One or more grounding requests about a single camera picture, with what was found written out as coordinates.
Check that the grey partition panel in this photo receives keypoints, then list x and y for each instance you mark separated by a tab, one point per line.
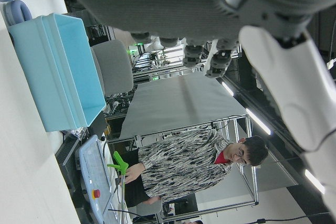
183	103

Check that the light blue plastic bin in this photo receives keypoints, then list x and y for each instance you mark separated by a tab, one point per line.
65	72

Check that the person in patterned shirt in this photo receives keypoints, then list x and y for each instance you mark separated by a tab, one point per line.
183	161

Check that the crinkled foil packet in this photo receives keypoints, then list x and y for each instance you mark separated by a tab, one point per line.
78	132

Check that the green plastic clamp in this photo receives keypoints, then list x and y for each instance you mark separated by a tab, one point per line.
119	163

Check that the teach pendant with red button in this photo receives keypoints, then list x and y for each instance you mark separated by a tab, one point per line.
92	166

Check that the black ribbed device box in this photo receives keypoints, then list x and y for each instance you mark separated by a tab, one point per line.
67	161

